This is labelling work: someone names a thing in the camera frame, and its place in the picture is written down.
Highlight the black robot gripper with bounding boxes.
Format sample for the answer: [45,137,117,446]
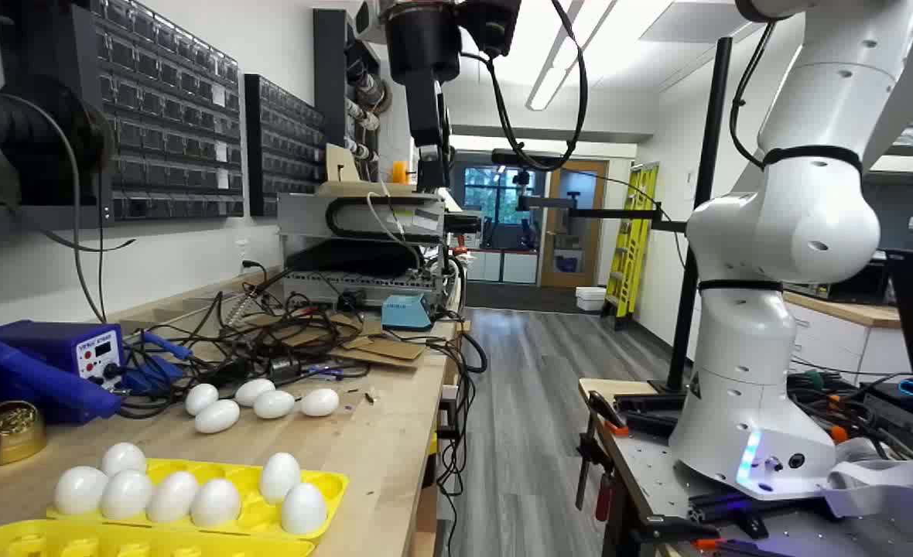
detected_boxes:
[383,0,469,195]

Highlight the white egg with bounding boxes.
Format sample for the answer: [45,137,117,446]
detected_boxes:
[53,463,112,521]
[192,397,246,436]
[100,468,156,522]
[278,480,331,539]
[145,469,202,527]
[100,440,150,480]
[232,374,278,412]
[296,388,344,422]
[258,448,303,503]
[182,381,224,419]
[187,478,246,529]
[250,388,300,425]

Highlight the yellow plastic egg tray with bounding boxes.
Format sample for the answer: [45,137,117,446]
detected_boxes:
[0,455,352,557]

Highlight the grey benchtop machine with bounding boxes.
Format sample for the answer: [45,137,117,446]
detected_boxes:
[275,183,486,313]

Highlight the small black parts drawer cabinet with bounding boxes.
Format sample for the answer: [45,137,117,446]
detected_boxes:
[242,71,331,219]

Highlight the ceiling light fixture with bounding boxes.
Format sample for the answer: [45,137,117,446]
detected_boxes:
[524,0,623,113]

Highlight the wooden door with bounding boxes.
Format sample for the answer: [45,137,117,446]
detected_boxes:
[543,158,610,290]

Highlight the small light blue box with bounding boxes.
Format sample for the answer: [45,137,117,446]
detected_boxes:
[377,294,438,333]

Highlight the yellow floor sign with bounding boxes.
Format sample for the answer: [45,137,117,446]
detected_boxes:
[605,162,661,321]

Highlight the brown cardboard pieces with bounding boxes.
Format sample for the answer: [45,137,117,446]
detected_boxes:
[327,332,429,374]

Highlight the white bucket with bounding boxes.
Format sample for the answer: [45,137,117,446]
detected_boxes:
[572,286,610,317]

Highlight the large black parts drawer cabinet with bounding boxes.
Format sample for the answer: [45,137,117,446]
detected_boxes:
[0,0,248,226]

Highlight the robot mounting table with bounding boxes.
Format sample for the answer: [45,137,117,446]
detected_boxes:
[577,374,913,557]

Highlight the blue soldering station box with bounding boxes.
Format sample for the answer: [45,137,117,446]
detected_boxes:
[0,320,131,397]

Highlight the white crumpled cloth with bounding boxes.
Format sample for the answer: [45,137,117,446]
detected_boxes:
[821,436,913,544]

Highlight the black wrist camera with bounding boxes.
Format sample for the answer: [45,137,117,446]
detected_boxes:
[459,0,527,60]

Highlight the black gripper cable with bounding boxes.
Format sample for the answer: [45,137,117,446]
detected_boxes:
[459,0,592,172]

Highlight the black bench cable tangle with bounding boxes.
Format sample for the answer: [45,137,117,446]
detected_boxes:
[112,259,374,422]

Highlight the black camera stand pole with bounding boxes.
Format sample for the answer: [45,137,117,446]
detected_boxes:
[490,33,738,397]

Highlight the black wire spool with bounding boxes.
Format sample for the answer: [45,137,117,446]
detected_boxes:
[0,81,101,163]

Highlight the blue hot air handle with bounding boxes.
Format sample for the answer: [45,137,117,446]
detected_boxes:
[0,338,100,428]

